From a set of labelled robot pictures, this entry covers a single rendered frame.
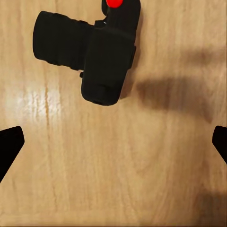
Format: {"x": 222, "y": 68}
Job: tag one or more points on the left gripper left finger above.
{"x": 11, "y": 142}

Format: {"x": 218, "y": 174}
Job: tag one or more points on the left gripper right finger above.
{"x": 219, "y": 140}

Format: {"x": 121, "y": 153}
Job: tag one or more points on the digital camera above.
{"x": 104, "y": 51}

